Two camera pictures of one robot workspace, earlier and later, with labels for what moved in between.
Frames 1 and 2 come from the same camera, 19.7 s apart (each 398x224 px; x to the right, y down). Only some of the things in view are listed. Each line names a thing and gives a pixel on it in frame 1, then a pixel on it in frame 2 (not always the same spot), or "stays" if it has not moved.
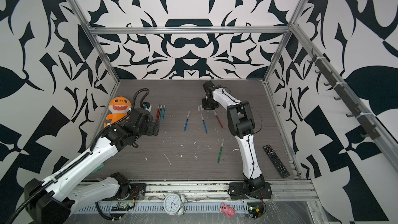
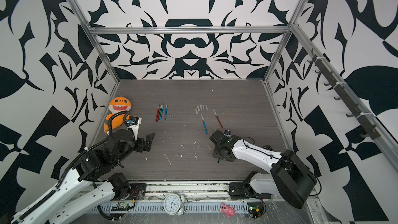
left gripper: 152,131 -> 142,147
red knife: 157,112 stays
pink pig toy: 227,209 stays
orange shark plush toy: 118,106 stays
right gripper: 204,107 -> 214,154
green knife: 160,112 stays
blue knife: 187,121 -> 166,111
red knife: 217,119 stays
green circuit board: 255,209 stays
